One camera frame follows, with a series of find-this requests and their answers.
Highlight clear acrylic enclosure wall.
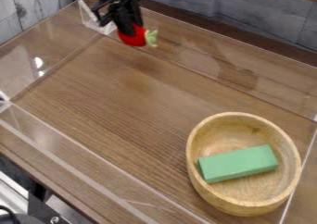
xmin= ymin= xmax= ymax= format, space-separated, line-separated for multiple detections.
xmin=0 ymin=6 xmax=317 ymax=224

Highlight green rectangular block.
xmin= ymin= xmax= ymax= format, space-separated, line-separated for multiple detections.
xmin=197 ymin=144 xmax=278 ymax=183

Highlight red knitted strawberry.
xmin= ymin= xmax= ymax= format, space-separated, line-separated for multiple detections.
xmin=118 ymin=24 xmax=159 ymax=47

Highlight black equipment at bottom left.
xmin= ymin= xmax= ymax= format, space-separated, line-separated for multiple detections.
xmin=0 ymin=201 xmax=68 ymax=224

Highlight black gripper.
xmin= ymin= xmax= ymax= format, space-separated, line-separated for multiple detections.
xmin=91 ymin=0 xmax=143 ymax=36

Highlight wooden bowl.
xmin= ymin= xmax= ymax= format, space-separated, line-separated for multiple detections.
xmin=186 ymin=112 xmax=301 ymax=217

